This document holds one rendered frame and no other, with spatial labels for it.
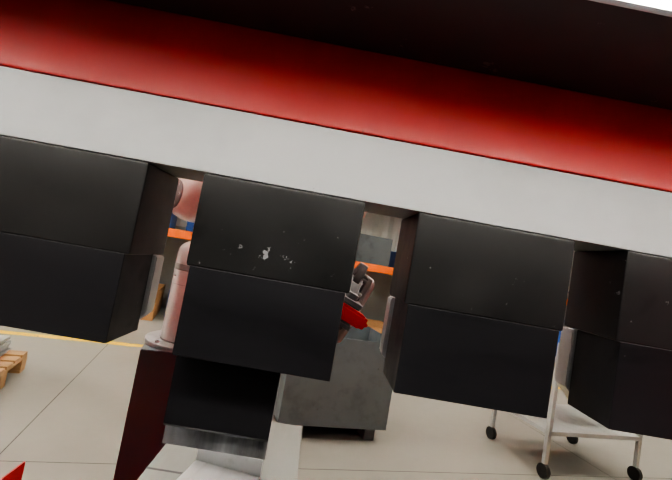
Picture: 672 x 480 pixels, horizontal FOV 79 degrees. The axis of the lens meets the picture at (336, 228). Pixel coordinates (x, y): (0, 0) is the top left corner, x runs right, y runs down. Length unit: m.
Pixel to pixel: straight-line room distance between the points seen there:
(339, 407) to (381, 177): 2.80
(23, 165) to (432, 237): 0.37
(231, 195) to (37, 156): 0.18
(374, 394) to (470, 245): 2.82
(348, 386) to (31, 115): 2.82
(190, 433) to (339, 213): 0.26
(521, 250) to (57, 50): 0.46
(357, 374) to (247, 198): 2.76
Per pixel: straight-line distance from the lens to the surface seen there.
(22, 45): 0.49
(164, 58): 0.43
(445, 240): 0.39
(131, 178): 0.41
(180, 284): 1.06
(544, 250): 0.42
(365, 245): 6.62
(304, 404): 3.05
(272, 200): 0.38
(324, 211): 0.37
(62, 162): 0.44
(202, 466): 0.60
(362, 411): 3.19
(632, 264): 0.47
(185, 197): 1.02
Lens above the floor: 1.29
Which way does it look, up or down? 4 degrees up
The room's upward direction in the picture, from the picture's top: 10 degrees clockwise
